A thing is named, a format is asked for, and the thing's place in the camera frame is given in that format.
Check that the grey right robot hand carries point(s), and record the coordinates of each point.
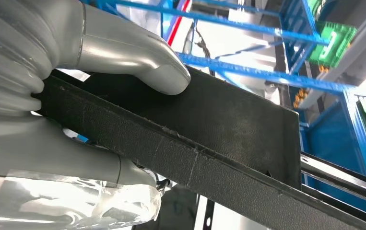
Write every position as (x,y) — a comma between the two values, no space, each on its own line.
(122,47)

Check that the blue metal shelf rack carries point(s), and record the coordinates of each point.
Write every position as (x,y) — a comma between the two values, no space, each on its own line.
(259,74)

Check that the red barrier belt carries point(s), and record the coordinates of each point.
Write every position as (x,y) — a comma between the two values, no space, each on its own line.
(178,22)

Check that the clear plastic hand cover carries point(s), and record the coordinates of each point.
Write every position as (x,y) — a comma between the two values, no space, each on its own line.
(59,203)

